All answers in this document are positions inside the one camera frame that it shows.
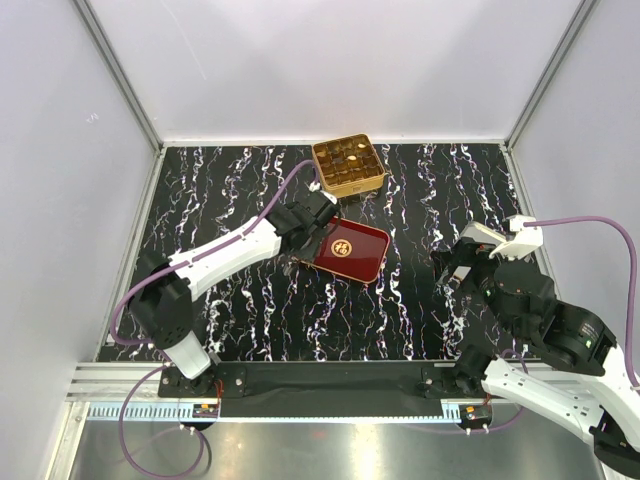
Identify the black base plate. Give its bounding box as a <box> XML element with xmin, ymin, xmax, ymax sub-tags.
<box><xmin>158</xmin><ymin>361</ymin><xmax>485</xmax><ymax>416</ymax></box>

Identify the purple cable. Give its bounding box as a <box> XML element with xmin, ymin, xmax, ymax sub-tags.
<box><xmin>108</xmin><ymin>161</ymin><xmax>321</xmax><ymax>475</ymax></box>
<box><xmin>522</xmin><ymin>215</ymin><xmax>640</xmax><ymax>391</ymax></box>

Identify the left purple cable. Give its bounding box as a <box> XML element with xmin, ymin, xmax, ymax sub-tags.
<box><xmin>108</xmin><ymin>161</ymin><xmax>321</xmax><ymax>475</ymax></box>

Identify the red lacquer tray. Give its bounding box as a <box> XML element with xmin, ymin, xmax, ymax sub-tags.
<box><xmin>294</xmin><ymin>217</ymin><xmax>390</xmax><ymax>284</ymax></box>

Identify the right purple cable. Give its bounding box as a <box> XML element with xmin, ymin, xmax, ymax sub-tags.
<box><xmin>522</xmin><ymin>215</ymin><xmax>640</xmax><ymax>391</ymax></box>

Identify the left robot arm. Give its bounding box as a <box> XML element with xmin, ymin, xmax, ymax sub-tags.
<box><xmin>126</xmin><ymin>190</ymin><xmax>340</xmax><ymax>396</ymax></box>

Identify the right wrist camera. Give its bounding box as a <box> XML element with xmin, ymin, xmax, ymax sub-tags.
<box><xmin>489</xmin><ymin>215</ymin><xmax>543</xmax><ymax>261</ymax></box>

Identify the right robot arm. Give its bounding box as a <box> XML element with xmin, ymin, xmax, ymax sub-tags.
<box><xmin>425</xmin><ymin>237</ymin><xmax>639</xmax><ymax>479</ymax></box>

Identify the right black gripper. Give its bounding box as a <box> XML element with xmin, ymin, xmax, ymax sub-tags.
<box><xmin>428</xmin><ymin>234</ymin><xmax>526</xmax><ymax>337</ymax></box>

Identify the gold chocolate tin box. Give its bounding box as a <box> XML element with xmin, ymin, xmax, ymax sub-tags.
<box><xmin>312</xmin><ymin>133</ymin><xmax>387</xmax><ymax>199</ymax></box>

